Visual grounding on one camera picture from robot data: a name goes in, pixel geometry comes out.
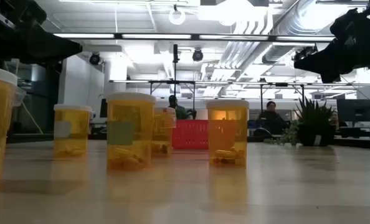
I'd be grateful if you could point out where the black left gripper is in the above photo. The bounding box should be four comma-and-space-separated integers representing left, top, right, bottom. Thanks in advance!
0, 0, 83, 65

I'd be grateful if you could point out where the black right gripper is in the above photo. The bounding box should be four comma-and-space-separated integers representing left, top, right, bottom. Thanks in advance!
293, 7, 370, 84

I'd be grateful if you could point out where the small amber bottle white label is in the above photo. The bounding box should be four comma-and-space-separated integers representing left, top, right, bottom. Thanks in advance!
53, 104, 93, 158

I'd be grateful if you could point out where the amber pill bottle white cap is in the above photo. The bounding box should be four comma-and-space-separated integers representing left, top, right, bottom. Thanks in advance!
206, 99, 250, 169
152, 107, 177, 157

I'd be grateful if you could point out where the amber pill bottle green label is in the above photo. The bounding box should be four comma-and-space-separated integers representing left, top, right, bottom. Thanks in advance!
106, 91, 156, 171

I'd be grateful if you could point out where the red plastic basket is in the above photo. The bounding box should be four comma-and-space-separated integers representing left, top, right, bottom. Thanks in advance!
171, 119, 209, 150

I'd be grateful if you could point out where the black computer monitor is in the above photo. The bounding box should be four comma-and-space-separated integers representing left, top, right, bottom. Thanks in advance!
336, 98, 370, 123

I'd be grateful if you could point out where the person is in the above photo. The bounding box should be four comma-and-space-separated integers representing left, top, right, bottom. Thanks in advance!
168, 95, 197, 121
330, 111, 342, 130
255, 101, 288, 135

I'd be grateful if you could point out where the clear plastic cup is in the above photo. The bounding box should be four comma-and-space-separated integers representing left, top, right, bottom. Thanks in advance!
12, 86, 27, 107

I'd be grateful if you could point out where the succulent in black pot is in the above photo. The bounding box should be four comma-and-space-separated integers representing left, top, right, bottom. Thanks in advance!
293, 96, 338, 147

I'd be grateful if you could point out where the yellow stick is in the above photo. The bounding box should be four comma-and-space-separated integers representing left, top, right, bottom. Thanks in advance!
21, 101, 44, 134

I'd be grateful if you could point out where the small dark monitor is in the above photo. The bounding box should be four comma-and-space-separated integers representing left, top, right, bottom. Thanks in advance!
99, 98, 108, 118

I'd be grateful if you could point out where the trailing green bead plant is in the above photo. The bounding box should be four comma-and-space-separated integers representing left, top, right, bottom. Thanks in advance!
263, 119, 301, 146

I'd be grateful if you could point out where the black vertical stand pole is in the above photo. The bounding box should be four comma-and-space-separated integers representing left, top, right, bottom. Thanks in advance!
172, 43, 180, 110

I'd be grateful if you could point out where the black camera on boom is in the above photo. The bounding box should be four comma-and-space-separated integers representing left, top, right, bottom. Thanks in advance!
292, 45, 317, 62

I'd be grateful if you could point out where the black metal workstation frame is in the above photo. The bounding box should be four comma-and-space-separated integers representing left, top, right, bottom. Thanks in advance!
110, 79, 307, 113

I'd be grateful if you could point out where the white ring light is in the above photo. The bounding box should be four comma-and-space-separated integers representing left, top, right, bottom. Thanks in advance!
168, 7, 186, 26

